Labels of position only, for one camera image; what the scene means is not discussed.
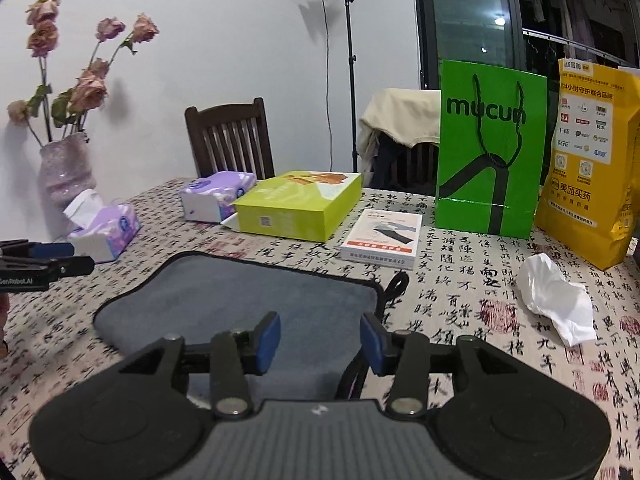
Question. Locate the grey towel with black trim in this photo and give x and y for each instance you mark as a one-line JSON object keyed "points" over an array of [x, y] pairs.
{"points": [[225, 290]]}

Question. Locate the small white product box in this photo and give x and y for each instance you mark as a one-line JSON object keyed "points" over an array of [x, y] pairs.
{"points": [[380, 235]]}

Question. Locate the black lamp stand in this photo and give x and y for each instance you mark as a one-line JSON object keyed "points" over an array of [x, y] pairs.
{"points": [[351, 85]]}

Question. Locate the pink glittery vase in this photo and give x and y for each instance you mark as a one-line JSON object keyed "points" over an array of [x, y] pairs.
{"points": [[65, 170]]}

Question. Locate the bunch of dried pink roses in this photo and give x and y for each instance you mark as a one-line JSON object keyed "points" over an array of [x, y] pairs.
{"points": [[42, 40]]}

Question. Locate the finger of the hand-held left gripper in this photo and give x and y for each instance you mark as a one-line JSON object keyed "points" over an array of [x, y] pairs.
{"points": [[52, 250], [60, 265]]}

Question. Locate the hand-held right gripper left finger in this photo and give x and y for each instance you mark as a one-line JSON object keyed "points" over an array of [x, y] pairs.
{"points": [[267, 342]]}

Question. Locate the hanging clothes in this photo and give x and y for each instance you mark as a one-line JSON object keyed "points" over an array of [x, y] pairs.
{"points": [[565, 0]]}

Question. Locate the crumpled white tissue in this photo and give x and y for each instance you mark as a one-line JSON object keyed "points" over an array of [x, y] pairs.
{"points": [[550, 295]]}

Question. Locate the dark glass sliding door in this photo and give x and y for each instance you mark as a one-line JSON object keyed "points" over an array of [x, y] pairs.
{"points": [[515, 10]]}

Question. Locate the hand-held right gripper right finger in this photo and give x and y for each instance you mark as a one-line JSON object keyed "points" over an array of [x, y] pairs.
{"points": [[372, 345]]}

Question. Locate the yellow paper bag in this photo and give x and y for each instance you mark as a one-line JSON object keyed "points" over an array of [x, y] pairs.
{"points": [[575, 235]]}

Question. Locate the open purple tissue pack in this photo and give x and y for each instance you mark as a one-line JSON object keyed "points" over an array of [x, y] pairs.
{"points": [[115, 232]]}

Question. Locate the dark wooden slatted chair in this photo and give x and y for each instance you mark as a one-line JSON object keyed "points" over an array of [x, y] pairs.
{"points": [[195, 125]]}

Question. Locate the sealed purple tissue pack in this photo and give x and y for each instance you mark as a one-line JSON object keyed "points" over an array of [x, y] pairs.
{"points": [[215, 195]]}

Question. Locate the white paper sheet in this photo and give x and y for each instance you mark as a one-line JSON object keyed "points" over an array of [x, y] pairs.
{"points": [[231, 221]]}

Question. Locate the yellow-green cardboard box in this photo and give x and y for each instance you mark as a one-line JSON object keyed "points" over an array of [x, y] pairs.
{"points": [[280, 217]]}

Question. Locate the green paper shopping bag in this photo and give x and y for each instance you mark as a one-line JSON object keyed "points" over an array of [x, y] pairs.
{"points": [[460, 160]]}

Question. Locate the beige cloth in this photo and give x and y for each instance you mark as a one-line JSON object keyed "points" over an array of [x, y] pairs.
{"points": [[400, 115]]}

